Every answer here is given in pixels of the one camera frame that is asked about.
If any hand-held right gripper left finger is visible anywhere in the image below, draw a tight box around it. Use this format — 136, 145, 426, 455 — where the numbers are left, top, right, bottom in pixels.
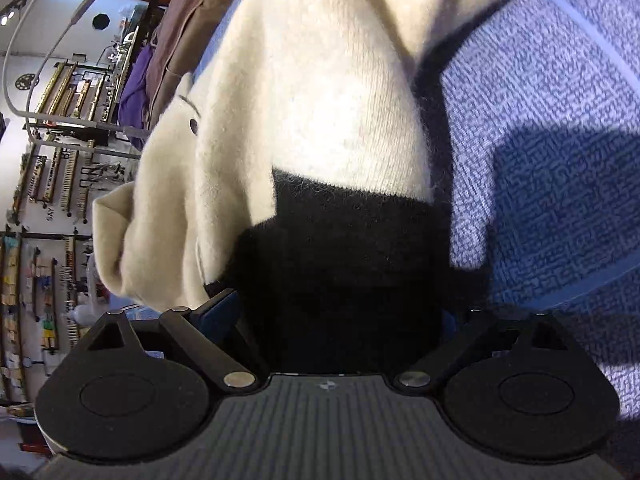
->
75, 287, 262, 393

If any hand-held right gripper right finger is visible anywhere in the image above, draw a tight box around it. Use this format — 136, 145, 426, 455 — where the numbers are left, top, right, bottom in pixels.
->
392, 306, 583, 392

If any cream sweater with black trim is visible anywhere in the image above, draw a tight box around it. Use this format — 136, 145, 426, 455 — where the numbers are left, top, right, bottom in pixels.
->
92, 0, 551, 376

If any purple cloth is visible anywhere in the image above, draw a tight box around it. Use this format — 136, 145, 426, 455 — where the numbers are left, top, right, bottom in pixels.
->
117, 42, 162, 137

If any blue patterned blanket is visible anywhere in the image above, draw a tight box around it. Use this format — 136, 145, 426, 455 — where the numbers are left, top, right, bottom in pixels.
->
197, 0, 640, 423

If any brown cloth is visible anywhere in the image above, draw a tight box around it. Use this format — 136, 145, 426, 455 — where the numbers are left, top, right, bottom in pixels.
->
145, 0, 261, 128

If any white bent tube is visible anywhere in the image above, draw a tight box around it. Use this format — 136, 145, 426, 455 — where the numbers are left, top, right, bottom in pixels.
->
22, 0, 126, 118

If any wall display of small cards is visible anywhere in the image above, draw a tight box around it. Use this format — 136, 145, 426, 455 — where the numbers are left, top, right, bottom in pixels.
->
0, 230, 97, 407

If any wall rack of brass bars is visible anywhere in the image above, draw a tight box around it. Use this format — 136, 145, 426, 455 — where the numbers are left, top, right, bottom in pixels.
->
10, 55, 142, 226

